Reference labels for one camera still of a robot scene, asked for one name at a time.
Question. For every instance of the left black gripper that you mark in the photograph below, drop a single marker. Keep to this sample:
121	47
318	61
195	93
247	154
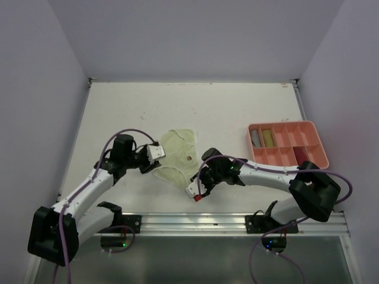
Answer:
148	166

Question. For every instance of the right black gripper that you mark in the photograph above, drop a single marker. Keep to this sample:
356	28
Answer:
206	186

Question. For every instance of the pale green underwear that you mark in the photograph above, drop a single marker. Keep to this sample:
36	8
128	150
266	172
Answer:
180	163

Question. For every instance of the grey and cream underwear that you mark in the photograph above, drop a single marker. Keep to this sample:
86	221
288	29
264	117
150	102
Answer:
254	135

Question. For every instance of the olive and cream underwear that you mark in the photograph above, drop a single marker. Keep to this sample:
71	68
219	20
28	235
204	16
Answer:
268	138

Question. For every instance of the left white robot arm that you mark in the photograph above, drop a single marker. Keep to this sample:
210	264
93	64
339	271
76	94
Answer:
57	232

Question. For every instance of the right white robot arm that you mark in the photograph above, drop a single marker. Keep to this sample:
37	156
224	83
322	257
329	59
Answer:
313	193

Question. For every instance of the dark red rolled underwear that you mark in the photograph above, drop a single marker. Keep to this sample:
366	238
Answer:
300	155

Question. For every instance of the pink divided tray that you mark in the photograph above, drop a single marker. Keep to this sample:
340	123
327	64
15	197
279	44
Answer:
288	135

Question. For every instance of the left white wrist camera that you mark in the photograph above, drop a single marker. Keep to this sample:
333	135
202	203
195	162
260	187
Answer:
155	152

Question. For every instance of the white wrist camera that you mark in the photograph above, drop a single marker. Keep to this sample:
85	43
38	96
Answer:
196	190
155	152

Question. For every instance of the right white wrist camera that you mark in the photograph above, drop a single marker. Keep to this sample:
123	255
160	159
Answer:
196	190

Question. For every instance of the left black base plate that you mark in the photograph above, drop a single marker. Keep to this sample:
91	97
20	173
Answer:
124	224

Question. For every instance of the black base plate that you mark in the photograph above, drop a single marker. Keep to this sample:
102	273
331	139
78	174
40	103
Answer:
124	224
260	223

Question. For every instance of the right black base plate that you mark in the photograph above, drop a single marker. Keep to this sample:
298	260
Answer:
260	223

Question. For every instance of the aluminium mounting rail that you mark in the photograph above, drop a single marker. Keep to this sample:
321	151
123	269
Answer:
228	224

